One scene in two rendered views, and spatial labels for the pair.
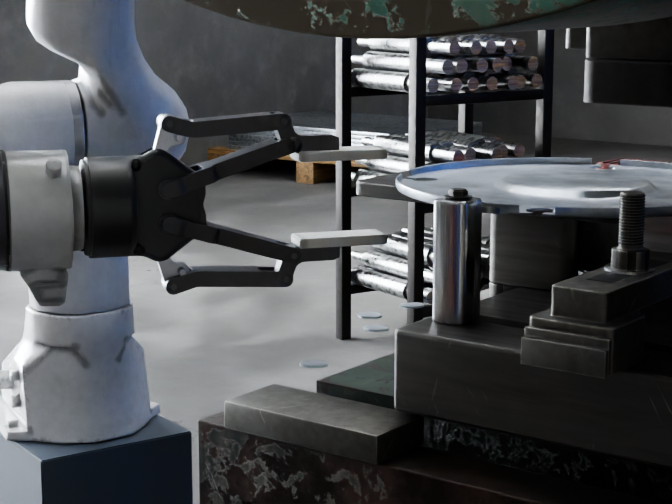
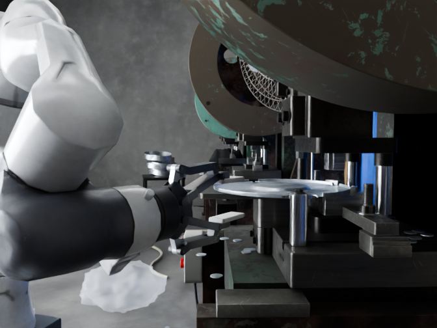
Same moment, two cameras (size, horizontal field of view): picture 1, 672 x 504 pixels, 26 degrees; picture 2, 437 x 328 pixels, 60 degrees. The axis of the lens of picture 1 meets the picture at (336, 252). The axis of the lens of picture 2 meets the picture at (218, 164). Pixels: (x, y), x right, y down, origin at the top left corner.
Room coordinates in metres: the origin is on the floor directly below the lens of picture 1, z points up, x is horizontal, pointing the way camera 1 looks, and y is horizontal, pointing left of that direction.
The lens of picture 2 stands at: (0.60, 0.42, 0.88)
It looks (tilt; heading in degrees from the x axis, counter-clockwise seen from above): 3 degrees down; 322
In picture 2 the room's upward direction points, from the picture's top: straight up
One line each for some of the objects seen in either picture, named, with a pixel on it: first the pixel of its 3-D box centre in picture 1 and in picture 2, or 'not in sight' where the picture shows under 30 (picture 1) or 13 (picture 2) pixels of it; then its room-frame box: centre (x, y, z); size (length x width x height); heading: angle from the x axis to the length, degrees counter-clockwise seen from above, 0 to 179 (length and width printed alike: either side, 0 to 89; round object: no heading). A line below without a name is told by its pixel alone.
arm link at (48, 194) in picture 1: (41, 230); (118, 232); (1.07, 0.22, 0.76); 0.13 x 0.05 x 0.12; 16
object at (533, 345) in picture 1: (624, 270); (369, 213); (0.95, -0.19, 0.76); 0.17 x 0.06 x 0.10; 143
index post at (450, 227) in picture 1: (457, 255); (298, 217); (1.02, -0.09, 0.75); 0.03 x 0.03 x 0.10; 53
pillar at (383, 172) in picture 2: not in sight; (383, 181); (0.99, -0.29, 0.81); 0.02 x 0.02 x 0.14
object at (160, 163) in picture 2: not in sight; (162, 190); (3.96, -1.51, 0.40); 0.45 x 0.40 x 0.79; 155
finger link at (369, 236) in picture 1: (338, 238); (227, 217); (1.11, 0.00, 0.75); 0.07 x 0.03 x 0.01; 106
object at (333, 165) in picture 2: not in sight; (333, 161); (1.09, -0.29, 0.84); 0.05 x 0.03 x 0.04; 143
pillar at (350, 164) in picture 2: not in sight; (352, 174); (1.12, -0.39, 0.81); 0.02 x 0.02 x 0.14
